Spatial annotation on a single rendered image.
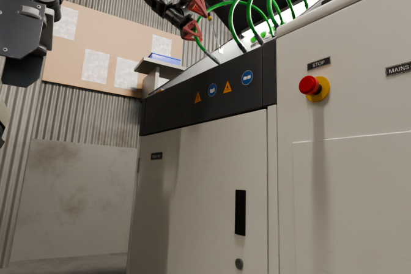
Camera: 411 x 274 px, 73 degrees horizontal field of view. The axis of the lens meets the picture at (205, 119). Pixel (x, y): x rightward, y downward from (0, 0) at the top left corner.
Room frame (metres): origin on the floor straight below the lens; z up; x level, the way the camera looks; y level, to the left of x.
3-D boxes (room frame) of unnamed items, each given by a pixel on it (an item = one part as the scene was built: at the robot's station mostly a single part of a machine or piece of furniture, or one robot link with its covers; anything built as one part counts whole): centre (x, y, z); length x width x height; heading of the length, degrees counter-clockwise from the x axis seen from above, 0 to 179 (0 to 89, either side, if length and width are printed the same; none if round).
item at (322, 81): (0.51, -0.20, 0.80); 0.05 x 0.04 x 0.05; 38
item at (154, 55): (2.37, 0.41, 1.65); 0.28 x 0.19 x 0.09; 119
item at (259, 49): (0.89, 0.04, 0.87); 0.62 x 0.04 x 0.16; 38
